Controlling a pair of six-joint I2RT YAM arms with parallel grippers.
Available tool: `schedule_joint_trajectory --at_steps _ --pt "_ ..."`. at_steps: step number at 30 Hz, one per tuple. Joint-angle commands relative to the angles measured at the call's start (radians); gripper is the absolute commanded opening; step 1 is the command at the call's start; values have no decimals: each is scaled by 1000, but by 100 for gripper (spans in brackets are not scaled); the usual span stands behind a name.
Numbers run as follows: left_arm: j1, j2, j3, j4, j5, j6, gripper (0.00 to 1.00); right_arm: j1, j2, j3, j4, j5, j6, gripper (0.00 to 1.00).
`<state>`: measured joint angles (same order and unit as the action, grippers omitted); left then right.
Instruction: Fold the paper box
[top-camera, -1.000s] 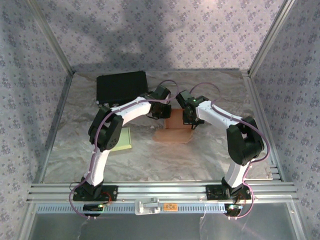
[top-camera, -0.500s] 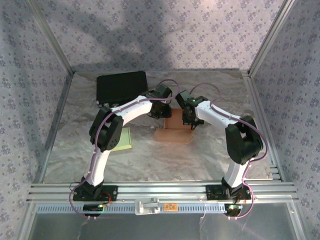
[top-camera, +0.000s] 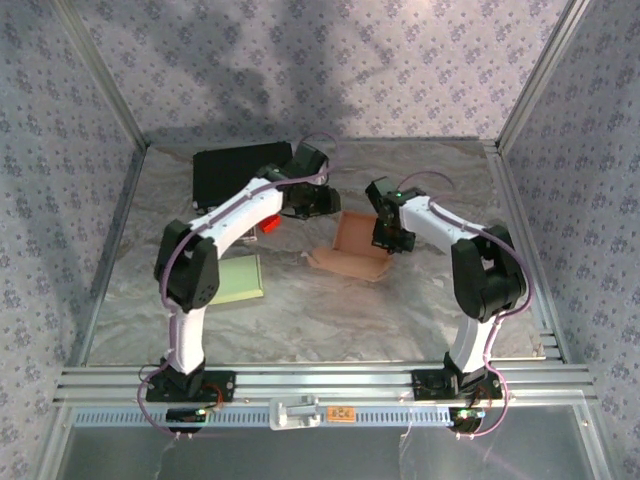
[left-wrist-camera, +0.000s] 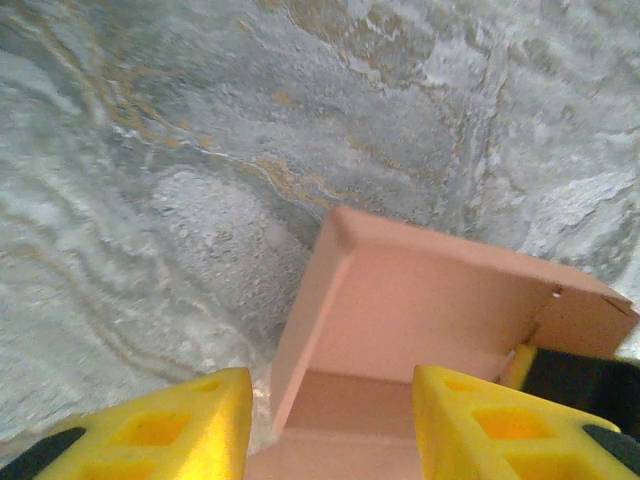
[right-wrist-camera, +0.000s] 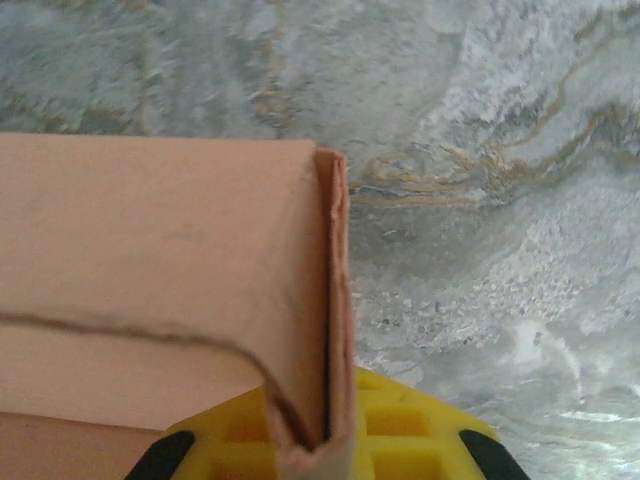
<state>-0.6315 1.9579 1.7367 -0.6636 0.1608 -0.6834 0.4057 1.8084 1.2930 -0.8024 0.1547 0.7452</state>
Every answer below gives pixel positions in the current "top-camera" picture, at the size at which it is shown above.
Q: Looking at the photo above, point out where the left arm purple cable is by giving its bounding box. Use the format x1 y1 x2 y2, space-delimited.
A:
137 132 341 442

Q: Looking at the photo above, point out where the aluminium side rail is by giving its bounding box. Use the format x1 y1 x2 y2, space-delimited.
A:
67 144 151 369
482 141 569 364

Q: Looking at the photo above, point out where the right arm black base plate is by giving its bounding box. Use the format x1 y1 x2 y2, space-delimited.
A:
410 368 504 401

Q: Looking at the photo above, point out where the aluminium frame post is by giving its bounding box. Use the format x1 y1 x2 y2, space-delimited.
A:
496 0 592 151
52 0 152 149

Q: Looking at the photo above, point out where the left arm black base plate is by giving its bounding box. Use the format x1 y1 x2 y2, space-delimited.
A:
144 370 237 404

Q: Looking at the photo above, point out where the grey metal base panel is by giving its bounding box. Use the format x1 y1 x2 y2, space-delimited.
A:
37 407 614 480

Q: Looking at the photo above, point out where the grey slotted cable duct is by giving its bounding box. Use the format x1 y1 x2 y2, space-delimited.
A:
72 405 466 429

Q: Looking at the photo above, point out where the brown cardboard box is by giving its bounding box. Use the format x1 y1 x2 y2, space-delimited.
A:
312 209 395 281

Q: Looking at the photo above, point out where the black hard case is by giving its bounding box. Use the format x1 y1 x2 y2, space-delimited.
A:
192 141 296 211

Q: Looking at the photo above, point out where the white plastic clamp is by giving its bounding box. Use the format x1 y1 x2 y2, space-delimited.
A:
268 394 322 431

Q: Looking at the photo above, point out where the light green box lid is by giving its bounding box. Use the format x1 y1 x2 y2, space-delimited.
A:
207 253 265 307

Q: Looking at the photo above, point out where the aluminium mounting rail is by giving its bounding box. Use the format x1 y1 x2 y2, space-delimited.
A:
52 364 599 407

